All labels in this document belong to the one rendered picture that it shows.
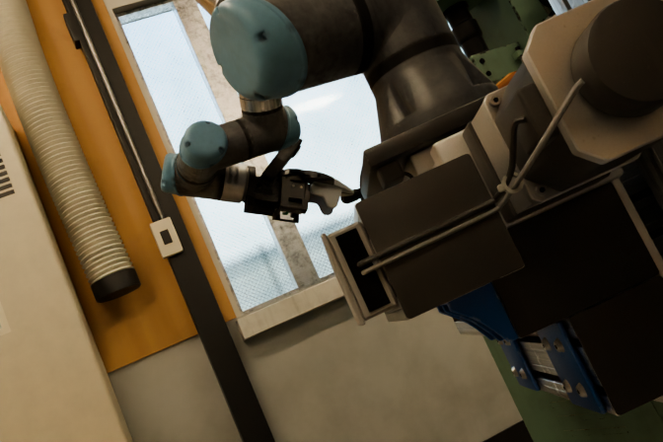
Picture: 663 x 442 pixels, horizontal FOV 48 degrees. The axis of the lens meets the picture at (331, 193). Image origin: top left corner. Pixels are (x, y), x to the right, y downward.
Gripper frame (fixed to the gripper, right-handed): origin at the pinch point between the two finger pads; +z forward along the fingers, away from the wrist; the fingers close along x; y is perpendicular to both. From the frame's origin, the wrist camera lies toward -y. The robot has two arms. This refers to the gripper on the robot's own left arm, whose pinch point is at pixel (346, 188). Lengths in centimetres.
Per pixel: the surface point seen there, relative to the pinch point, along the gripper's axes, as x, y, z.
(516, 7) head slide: 13, -42, 34
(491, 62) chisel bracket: 9.3, -29.8, 28.8
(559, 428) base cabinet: -10, 41, 49
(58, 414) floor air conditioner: -112, 32, -52
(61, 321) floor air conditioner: -109, 5, -56
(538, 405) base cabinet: -13, 37, 46
